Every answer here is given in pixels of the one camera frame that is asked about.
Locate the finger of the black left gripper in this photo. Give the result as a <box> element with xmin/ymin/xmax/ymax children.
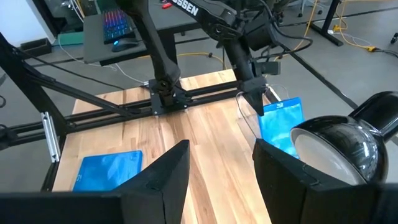
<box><xmin>244</xmin><ymin>88</ymin><xmax>267</xmax><ymax>116</ymax></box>

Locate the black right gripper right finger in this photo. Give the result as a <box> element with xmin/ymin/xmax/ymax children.
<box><xmin>253</xmin><ymin>139</ymin><xmax>398</xmax><ymax>224</ymax></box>

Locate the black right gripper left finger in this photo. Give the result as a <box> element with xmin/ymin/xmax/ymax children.
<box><xmin>0</xmin><ymin>139</ymin><xmax>190</xmax><ymax>224</ymax></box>

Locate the blue plastic jewel case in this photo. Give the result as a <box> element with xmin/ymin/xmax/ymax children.
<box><xmin>72</xmin><ymin>150</ymin><xmax>144</xmax><ymax>192</ymax></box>
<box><xmin>257</xmin><ymin>97</ymin><xmax>305</xmax><ymax>159</ymax></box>

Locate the clear plastic bin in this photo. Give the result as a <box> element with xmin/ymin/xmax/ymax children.
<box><xmin>235</xmin><ymin>83</ymin><xmax>292</xmax><ymax>141</ymax></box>

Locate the black desk lamp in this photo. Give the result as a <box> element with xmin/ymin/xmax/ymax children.
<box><xmin>290</xmin><ymin>91</ymin><xmax>398</xmax><ymax>186</ymax></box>

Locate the black computer mouse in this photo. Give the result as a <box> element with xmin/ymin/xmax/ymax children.
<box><xmin>111</xmin><ymin>37</ymin><xmax>140</xmax><ymax>53</ymax></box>

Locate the backlit computer keyboard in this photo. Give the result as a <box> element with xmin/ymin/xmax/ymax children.
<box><xmin>102</xmin><ymin>8</ymin><xmax>135</xmax><ymax>44</ymax></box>

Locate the grey side desk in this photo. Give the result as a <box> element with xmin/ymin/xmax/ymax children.
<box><xmin>83</xmin><ymin>0</ymin><xmax>206</xmax><ymax>67</ymax></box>

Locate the black floor box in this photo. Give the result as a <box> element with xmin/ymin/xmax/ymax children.
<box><xmin>20</xmin><ymin>37</ymin><xmax>53</xmax><ymax>59</ymax></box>

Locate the yellow extension cord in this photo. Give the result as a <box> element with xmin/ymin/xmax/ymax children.
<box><xmin>177</xmin><ymin>50</ymin><xmax>227</xmax><ymax>72</ymax></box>
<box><xmin>273</xmin><ymin>0</ymin><xmax>379</xmax><ymax>62</ymax></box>

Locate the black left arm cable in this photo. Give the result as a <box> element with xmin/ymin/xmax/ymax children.
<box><xmin>257</xmin><ymin>0</ymin><xmax>313</xmax><ymax>60</ymax></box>

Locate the black aluminium frame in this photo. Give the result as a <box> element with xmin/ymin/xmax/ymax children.
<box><xmin>0</xmin><ymin>30</ymin><xmax>280</xmax><ymax>192</ymax></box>

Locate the silver metal bracket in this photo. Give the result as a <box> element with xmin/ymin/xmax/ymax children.
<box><xmin>41</xmin><ymin>111</ymin><xmax>62</xmax><ymax>163</ymax></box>

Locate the white floor cable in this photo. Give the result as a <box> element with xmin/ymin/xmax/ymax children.
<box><xmin>58</xmin><ymin>39</ymin><xmax>147</xmax><ymax>85</ymax></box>

